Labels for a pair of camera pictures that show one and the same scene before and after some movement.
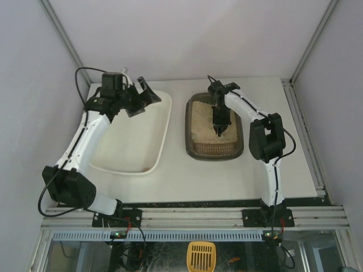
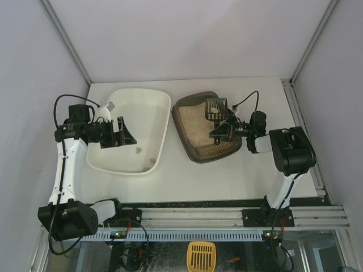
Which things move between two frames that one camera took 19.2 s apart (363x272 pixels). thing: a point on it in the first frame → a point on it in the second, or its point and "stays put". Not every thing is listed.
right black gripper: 221,122 → 227,127
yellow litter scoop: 201,256 stays put
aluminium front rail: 196,217 stays put
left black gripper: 139,100 → 108,134
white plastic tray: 135,145 stays put
